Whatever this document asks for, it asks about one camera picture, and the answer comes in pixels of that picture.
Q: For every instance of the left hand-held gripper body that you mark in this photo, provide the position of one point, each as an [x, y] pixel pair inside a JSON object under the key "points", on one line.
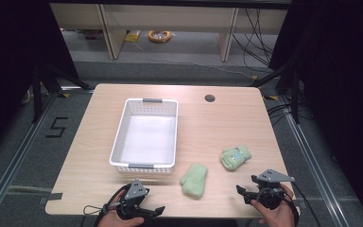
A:
{"points": [[136, 191]]}

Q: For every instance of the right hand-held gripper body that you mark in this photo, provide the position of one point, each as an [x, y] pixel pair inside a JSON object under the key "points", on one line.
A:
{"points": [[272, 184]]}

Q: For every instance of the green mitten with face print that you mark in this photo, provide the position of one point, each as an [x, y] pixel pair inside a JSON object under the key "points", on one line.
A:
{"points": [[234, 157]]}

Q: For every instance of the plain green mitten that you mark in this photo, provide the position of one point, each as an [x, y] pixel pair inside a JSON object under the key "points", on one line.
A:
{"points": [[194, 183]]}

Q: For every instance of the white plastic basket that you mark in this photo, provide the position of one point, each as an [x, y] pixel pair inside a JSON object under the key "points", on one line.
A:
{"points": [[148, 138]]}

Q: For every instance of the person's left hand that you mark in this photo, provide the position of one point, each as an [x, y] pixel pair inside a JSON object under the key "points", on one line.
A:
{"points": [[121, 221]]}

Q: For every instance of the person's right hand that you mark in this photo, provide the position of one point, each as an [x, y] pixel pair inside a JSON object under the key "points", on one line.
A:
{"points": [[277, 217]]}

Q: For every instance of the black metal stand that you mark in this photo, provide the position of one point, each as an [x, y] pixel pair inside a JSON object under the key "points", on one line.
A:
{"points": [[37, 94], [295, 94]]}

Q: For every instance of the dark curtain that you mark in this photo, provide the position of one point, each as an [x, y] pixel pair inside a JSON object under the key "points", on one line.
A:
{"points": [[9, 63], [343, 78]]}

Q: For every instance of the yellow packet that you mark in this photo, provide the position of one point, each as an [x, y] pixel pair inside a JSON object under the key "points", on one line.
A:
{"points": [[133, 36]]}

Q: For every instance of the light wooden shelf unit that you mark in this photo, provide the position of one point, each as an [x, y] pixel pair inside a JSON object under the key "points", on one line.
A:
{"points": [[170, 17]]}

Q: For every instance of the aluminium floor rail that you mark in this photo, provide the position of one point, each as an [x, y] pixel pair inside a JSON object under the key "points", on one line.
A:
{"points": [[315, 167], [15, 157]]}

